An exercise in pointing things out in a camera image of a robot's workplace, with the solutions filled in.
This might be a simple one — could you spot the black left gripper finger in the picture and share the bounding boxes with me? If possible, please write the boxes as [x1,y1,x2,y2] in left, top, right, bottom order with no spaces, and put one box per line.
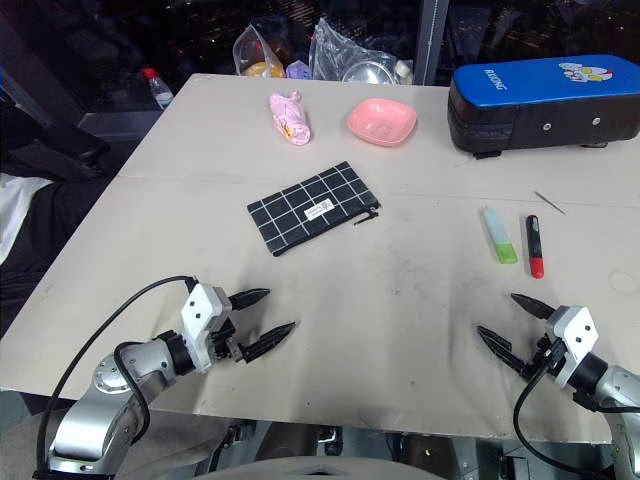
[228,287,272,312]
[241,321,297,365]

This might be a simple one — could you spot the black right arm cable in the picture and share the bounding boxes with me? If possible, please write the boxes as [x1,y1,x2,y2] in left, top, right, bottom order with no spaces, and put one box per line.
[513,343,615,480]

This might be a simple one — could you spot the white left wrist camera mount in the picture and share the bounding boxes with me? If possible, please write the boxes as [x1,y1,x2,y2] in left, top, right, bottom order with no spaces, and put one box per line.
[180,283,231,376]

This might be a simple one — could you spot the clear plastic bag metal bowl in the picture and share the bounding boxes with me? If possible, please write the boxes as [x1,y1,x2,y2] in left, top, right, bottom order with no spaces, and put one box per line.
[308,17,415,86]

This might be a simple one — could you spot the black red marker pen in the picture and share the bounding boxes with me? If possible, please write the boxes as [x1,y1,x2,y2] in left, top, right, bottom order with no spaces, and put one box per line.
[525,214,546,279]

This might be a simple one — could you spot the pink folded umbrella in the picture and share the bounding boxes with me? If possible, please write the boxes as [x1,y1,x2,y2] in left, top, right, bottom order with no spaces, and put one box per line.
[269,90,312,148]

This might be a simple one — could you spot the green highlighter pen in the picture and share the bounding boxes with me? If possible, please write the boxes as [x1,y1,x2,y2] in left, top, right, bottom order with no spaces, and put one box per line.
[482,207,518,266]

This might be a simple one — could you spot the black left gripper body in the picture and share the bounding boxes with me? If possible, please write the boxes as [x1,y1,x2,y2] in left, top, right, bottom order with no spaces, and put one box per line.
[207,297,251,368]

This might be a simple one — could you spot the clear plastic bag orange contents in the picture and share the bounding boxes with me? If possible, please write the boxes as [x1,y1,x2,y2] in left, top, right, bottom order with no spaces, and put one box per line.
[232,20,294,80]

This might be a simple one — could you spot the grey metal post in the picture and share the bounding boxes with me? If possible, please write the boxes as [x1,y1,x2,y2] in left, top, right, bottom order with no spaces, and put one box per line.
[412,0,452,87]

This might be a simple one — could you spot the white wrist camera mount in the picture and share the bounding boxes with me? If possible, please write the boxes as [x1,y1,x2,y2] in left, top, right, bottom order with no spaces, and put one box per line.
[543,304,599,390]
[180,283,231,376]

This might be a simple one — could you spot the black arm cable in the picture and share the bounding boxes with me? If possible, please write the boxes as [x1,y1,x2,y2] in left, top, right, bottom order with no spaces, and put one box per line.
[513,343,615,480]
[35,275,197,480]

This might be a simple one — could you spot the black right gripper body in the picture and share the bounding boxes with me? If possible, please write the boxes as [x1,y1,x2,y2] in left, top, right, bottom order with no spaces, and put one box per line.
[518,335,565,384]

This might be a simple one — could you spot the pink square bowl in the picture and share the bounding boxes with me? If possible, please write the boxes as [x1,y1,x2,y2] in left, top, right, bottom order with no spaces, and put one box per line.
[346,97,418,148]

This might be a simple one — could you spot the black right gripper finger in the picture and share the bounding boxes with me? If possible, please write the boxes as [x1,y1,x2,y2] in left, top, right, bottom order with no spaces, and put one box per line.
[510,293,556,322]
[476,325,533,379]

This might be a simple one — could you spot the plastic bottle red cap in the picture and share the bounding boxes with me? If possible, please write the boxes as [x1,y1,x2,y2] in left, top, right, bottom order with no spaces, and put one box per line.
[141,67,175,112]

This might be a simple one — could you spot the blue black padded case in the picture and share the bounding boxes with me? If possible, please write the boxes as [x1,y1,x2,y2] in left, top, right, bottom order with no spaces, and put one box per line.
[447,51,640,161]

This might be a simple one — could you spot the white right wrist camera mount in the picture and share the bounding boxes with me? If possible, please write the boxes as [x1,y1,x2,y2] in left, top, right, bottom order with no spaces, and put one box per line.
[543,304,599,390]

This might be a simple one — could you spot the thin dark metal needle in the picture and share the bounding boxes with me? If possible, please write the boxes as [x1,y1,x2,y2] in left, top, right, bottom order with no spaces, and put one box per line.
[533,190,567,216]

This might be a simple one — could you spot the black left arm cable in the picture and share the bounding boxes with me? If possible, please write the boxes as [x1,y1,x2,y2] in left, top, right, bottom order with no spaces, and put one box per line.
[35,275,197,480]

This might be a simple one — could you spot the black grid pencil pouch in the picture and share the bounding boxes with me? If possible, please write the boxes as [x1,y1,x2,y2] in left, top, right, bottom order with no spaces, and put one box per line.
[247,160,384,259]

